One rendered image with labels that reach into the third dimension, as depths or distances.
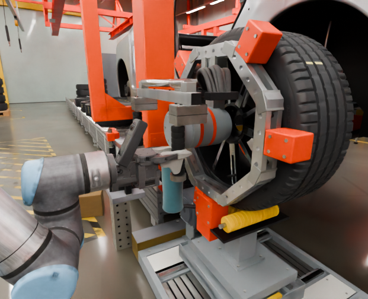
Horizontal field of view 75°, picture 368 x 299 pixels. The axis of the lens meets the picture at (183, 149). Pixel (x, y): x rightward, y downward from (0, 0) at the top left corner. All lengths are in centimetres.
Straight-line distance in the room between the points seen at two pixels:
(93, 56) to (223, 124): 249
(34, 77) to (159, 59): 1252
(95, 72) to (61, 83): 1068
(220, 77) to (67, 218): 49
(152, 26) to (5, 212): 104
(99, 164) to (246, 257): 86
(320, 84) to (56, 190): 70
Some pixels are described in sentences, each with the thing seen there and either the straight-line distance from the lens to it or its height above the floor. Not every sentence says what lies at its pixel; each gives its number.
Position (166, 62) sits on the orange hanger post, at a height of 109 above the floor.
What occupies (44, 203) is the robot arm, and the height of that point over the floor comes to 77.
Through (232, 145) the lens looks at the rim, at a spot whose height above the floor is 77.
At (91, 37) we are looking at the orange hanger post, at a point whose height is 148.
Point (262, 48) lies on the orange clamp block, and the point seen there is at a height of 109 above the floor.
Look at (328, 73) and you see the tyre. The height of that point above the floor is 103.
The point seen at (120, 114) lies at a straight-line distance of 322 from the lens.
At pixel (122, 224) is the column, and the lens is 157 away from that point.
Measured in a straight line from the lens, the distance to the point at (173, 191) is 98.
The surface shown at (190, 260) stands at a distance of 132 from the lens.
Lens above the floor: 101
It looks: 16 degrees down
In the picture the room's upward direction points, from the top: straight up
